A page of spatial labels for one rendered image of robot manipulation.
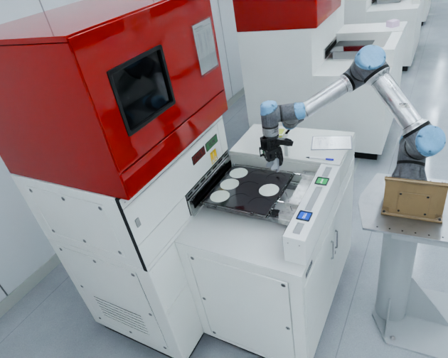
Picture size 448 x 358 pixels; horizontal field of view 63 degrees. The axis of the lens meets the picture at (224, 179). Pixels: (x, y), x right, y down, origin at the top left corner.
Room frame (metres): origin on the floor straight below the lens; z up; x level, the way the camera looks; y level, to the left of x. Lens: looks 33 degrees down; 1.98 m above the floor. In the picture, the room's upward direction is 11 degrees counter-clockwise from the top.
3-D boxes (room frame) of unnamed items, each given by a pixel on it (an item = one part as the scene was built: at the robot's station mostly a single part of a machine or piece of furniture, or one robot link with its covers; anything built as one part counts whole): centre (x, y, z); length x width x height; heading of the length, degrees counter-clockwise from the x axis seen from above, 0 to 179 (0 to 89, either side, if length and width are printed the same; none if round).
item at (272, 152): (1.48, -0.24, 1.13); 0.09 x 0.08 x 0.12; 114
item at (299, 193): (1.39, -0.34, 0.87); 0.36 x 0.08 x 0.03; 146
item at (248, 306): (1.53, -0.24, 0.41); 0.97 x 0.64 x 0.82; 146
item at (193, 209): (1.63, 0.07, 0.89); 0.44 x 0.02 x 0.10; 146
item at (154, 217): (1.49, 0.18, 1.02); 0.82 x 0.03 x 0.40; 146
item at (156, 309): (1.68, 0.46, 0.41); 0.82 x 0.71 x 0.82; 146
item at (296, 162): (1.79, -0.41, 0.89); 0.62 x 0.35 x 0.14; 56
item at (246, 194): (1.52, -0.11, 0.90); 0.34 x 0.34 x 0.01; 56
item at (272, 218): (1.39, -0.10, 0.84); 0.50 x 0.02 x 0.03; 56
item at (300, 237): (1.27, -0.38, 0.89); 0.55 x 0.09 x 0.14; 146
